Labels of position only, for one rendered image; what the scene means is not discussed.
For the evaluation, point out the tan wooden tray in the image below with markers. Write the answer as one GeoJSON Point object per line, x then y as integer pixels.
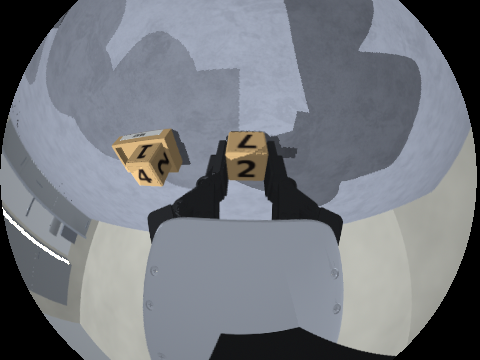
{"type": "Point", "coordinates": [129, 143]}

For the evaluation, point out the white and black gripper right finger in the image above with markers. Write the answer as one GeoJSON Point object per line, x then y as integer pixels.
{"type": "Point", "coordinates": [290, 203]}

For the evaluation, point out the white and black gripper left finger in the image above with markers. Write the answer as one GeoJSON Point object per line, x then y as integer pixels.
{"type": "Point", "coordinates": [203, 200]}

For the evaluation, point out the tan wooden number cube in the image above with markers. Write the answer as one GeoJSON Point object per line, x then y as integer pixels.
{"type": "Point", "coordinates": [246, 156]}
{"type": "Point", "coordinates": [149, 164]}

